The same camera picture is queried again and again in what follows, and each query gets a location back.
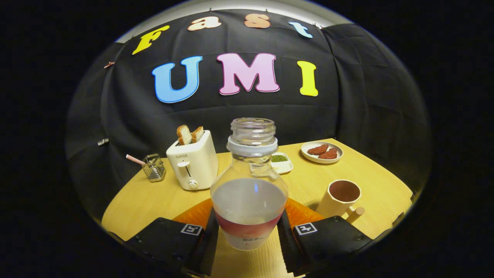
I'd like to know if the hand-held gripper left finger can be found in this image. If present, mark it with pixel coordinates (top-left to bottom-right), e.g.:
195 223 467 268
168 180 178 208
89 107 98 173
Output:
110 198 220 276

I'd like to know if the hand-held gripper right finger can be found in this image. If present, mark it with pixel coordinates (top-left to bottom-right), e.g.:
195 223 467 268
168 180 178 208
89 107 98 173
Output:
277 198 390 276

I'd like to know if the clear juice bottle red label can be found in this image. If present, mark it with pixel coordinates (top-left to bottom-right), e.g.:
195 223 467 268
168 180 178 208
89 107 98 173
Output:
210 118 289 251

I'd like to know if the beige cup brown inside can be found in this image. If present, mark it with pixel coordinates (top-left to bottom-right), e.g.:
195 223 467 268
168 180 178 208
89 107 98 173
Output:
316 180 365 224

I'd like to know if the wooden table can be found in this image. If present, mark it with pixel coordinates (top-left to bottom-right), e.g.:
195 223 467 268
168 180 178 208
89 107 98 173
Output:
101 138 413 278

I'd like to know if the small white square dish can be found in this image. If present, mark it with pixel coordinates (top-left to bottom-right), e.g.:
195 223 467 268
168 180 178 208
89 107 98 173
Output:
270 153 294 174

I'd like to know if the white toaster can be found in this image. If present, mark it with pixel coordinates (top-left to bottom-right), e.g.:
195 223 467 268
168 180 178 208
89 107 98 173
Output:
166 130 218 191

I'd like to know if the round white plate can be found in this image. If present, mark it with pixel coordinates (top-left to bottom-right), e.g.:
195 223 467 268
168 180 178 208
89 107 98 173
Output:
301 141 343 164

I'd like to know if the metal wire basket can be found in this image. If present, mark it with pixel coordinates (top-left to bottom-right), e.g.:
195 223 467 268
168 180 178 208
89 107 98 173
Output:
142 154 166 182

